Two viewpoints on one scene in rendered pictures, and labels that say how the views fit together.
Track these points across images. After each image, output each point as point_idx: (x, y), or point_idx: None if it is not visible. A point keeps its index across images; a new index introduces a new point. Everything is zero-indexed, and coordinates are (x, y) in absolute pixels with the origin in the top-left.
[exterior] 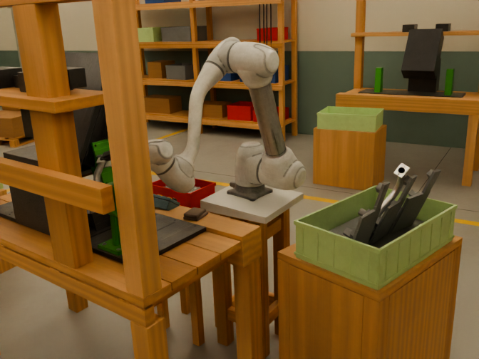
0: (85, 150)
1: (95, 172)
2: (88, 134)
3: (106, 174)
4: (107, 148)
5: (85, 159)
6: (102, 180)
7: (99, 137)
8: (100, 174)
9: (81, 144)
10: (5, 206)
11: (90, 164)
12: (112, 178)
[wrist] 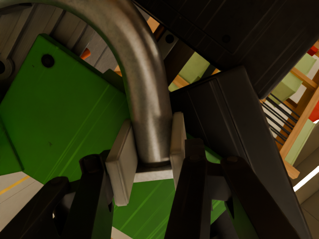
0: (242, 133)
1: (161, 57)
2: (287, 201)
3: (84, 105)
4: (161, 214)
5: (218, 97)
6: (78, 60)
7: (222, 223)
8: (123, 69)
9: (276, 143)
10: None
11: (175, 94)
12: (39, 111)
